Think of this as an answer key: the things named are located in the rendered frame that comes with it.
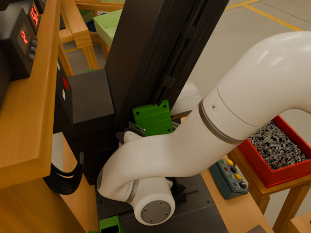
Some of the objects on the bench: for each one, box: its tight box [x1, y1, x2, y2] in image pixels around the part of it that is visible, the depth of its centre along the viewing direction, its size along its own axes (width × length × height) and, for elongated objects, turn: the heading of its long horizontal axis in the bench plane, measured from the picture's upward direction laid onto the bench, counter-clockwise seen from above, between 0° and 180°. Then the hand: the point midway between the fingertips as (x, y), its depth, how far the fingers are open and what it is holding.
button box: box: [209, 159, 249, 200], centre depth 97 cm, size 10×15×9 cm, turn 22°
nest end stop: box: [173, 177, 187, 197], centre depth 92 cm, size 4×7×6 cm, turn 22°
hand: (133, 135), depth 78 cm, fingers closed on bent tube, 3 cm apart
